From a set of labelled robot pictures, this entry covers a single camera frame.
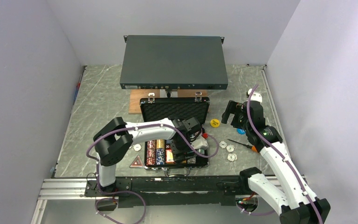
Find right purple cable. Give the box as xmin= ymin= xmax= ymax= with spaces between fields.
xmin=236 ymin=85 xmax=325 ymax=224

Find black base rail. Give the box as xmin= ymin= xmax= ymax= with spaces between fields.
xmin=84 ymin=175 xmax=253 ymax=208

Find white poker chip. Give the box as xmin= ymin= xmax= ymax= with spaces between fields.
xmin=227 ymin=154 xmax=238 ymax=162
xmin=133 ymin=144 xmax=142 ymax=152
xmin=219 ymin=141 xmax=227 ymax=148
xmin=226 ymin=145 xmax=235 ymax=153

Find blue dealer button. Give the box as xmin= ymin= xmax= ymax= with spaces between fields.
xmin=236 ymin=128 xmax=246 ymax=135

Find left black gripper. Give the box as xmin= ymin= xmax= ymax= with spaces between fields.
xmin=170 ymin=134 xmax=196 ymax=164

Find light blue chip column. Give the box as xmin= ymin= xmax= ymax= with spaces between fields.
xmin=186 ymin=156 xmax=197 ymax=164

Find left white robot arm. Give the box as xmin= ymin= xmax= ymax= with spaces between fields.
xmin=92 ymin=117 xmax=208 ymax=196

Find orange handled screwdriver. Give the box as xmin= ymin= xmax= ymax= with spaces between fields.
xmin=228 ymin=139 xmax=258 ymax=153

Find yellow dealer button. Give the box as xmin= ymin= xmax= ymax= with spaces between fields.
xmin=210 ymin=119 xmax=220 ymax=128

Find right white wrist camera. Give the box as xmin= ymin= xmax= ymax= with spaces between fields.
xmin=247 ymin=88 xmax=263 ymax=104

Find green yellow blue chip column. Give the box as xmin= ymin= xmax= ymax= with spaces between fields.
xmin=156 ymin=139 xmax=165 ymax=165

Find black poker chip case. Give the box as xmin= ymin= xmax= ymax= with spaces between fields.
xmin=140 ymin=92 xmax=210 ymax=172

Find red triangle card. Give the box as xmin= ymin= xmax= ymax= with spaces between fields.
xmin=130 ymin=155 xmax=145 ymax=168

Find wooden board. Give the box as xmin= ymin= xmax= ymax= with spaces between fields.
xmin=128 ymin=89 xmax=208 ymax=114

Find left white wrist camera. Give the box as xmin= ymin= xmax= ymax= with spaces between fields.
xmin=191 ymin=134 xmax=209 ymax=154

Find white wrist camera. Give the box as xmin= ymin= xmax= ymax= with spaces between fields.
xmin=191 ymin=134 xmax=209 ymax=154
xmin=247 ymin=88 xmax=263 ymax=104

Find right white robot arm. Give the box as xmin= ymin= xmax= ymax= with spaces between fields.
xmin=221 ymin=100 xmax=330 ymax=224

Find dark rack-mount server unit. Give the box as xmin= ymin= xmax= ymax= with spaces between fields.
xmin=119 ymin=35 xmax=228 ymax=90

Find red green chip column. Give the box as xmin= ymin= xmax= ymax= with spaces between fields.
xmin=146 ymin=140 xmax=156 ymax=166

